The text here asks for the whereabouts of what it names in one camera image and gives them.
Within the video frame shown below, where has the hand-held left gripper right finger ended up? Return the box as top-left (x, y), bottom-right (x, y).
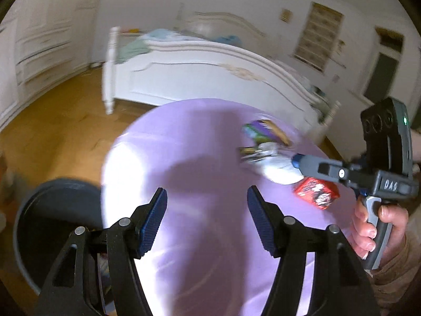
top-left (247, 185), bottom-right (382, 316)

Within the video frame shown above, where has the white wardrobe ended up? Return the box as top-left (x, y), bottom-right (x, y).
top-left (0, 0), bottom-right (99, 132)

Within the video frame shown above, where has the white wooden bed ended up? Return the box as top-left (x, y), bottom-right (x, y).
top-left (101, 11), bottom-right (341, 142)

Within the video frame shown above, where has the person's right hand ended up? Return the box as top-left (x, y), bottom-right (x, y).
top-left (350, 200), bottom-right (410, 260)

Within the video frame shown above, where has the purple tablecloth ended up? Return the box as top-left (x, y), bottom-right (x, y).
top-left (100, 98), bottom-right (359, 316)

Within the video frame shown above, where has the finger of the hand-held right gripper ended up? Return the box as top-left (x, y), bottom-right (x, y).
top-left (291, 154), bottom-right (349, 183)

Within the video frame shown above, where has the blue plush toy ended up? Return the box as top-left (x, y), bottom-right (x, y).
top-left (217, 34), bottom-right (242, 47)

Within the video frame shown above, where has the white framed window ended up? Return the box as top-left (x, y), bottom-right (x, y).
top-left (363, 26), bottom-right (405, 106)

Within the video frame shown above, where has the red cartoon milk carton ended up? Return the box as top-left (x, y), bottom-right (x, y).
top-left (294, 177), bottom-right (339, 210)

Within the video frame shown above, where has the patterned window blind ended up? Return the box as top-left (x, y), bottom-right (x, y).
top-left (294, 3), bottom-right (344, 73)

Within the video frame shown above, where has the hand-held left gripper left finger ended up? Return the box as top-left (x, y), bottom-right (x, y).
top-left (39, 187), bottom-right (168, 316)

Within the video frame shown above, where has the purple green snack packet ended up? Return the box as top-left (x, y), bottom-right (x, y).
top-left (243, 120), bottom-right (293, 147)

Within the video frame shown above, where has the dark grey trash bin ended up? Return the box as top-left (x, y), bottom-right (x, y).
top-left (13, 178), bottom-right (109, 316)

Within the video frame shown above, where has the light blue blanket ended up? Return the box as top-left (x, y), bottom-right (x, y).
top-left (118, 29), bottom-right (165, 64)

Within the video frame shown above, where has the person's right forearm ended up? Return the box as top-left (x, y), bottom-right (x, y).
top-left (368, 234), bottom-right (421, 316)

